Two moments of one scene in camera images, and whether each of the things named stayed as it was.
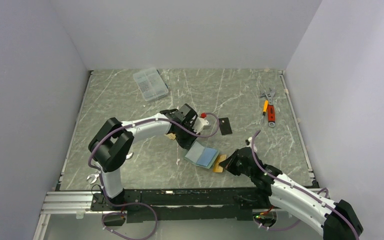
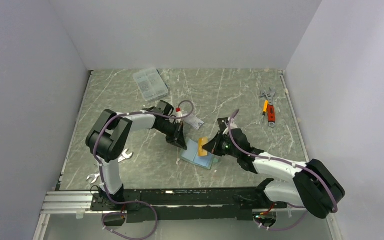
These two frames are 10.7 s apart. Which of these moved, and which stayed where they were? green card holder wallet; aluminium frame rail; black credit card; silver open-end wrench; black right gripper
Moved: black right gripper
Stayed: aluminium frame rail; silver open-end wrench; green card holder wallet; black credit card
